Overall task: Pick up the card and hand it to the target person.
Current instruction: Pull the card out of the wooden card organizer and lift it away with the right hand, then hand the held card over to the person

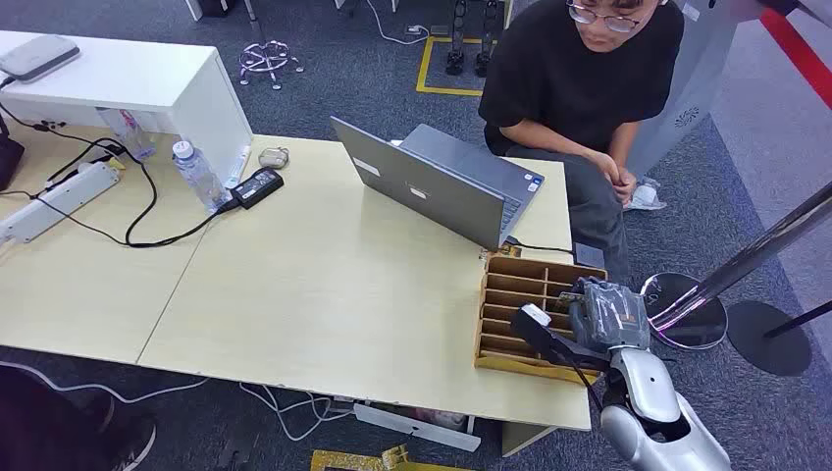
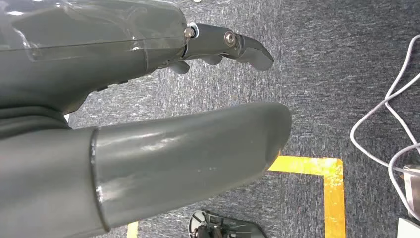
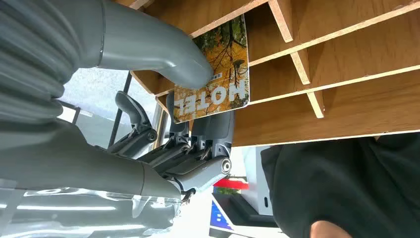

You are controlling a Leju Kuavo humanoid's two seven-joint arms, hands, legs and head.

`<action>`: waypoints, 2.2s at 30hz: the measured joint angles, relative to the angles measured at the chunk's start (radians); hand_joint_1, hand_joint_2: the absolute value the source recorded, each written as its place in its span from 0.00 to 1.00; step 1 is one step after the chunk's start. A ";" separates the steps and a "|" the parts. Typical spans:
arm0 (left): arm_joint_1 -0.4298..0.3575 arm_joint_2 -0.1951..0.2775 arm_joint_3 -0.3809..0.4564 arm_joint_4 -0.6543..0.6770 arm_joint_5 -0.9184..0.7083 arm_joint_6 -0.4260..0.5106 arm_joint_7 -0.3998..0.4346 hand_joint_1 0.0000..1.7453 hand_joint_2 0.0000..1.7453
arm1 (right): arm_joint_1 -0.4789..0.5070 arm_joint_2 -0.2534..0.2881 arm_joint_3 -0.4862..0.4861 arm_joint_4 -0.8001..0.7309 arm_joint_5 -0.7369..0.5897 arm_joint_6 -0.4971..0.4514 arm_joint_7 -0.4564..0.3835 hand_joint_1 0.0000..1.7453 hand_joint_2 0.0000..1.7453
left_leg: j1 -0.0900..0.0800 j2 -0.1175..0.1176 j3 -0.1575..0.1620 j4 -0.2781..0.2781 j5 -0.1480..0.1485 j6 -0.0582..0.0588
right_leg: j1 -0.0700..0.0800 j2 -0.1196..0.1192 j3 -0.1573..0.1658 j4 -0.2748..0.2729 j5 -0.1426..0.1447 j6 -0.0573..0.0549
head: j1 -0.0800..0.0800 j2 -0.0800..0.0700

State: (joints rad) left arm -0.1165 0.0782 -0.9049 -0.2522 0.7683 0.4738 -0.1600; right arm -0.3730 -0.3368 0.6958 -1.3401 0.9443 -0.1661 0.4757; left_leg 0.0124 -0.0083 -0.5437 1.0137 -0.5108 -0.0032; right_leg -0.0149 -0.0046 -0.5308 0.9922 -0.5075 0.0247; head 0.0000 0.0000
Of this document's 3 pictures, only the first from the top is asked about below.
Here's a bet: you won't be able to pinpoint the black round stand base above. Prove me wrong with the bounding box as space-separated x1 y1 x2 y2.
725 299 832 378

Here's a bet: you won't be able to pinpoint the black power cable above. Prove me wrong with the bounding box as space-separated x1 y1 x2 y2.
0 77 240 249

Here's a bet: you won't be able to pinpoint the white power strip on floor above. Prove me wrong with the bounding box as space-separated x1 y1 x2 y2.
353 402 483 453

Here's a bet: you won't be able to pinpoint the white desk shelf riser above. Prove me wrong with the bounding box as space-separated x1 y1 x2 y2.
0 29 254 189

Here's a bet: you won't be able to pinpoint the black wrist camera with white tip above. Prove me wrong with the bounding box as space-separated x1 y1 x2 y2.
509 303 611 373

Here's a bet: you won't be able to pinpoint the black shoe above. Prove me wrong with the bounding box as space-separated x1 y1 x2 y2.
97 415 157 471

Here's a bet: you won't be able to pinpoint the red barrier belt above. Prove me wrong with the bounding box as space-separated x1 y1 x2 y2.
759 7 832 111

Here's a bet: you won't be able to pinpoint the person's hand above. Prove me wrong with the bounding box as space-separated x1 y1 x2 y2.
596 154 639 207

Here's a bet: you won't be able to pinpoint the chrome star chair base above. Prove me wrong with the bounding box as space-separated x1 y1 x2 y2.
237 39 305 91

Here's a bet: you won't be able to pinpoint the grey flat device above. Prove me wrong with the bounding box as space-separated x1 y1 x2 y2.
0 33 81 83

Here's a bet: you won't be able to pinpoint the clear plastic water bottle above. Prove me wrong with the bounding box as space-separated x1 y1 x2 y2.
172 139 230 215

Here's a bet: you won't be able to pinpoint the white floor cable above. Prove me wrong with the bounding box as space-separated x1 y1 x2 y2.
0 360 355 443

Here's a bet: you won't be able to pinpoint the clear plastic bottle with label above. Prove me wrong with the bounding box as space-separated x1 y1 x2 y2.
97 107 157 163

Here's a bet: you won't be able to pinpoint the grey open laptop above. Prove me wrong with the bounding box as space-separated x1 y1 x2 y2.
329 116 546 252

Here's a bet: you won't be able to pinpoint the cardboard divider box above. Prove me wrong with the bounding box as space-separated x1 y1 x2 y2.
473 252 609 386

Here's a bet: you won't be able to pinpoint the black robot legs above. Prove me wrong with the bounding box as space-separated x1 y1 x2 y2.
444 0 500 79

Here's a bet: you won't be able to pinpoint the black laptop charging cable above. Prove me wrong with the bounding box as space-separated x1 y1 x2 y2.
503 235 576 256

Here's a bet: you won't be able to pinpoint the white pen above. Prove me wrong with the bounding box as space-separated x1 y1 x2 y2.
225 144 252 189

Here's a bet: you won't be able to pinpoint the black laptop power adapter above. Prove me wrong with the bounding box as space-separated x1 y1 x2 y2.
231 167 286 211

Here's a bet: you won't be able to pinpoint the white grey cabinet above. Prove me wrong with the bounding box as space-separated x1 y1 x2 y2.
625 0 743 180

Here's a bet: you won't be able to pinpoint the chrome stanchion pole with base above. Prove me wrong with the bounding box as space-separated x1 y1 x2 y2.
640 183 832 351

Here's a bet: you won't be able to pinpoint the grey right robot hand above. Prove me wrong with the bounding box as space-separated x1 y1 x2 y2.
567 277 651 356

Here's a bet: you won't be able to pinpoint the person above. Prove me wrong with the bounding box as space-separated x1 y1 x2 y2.
478 0 686 285

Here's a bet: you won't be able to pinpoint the black object at desk edge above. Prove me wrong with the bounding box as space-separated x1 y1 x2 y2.
0 115 26 193

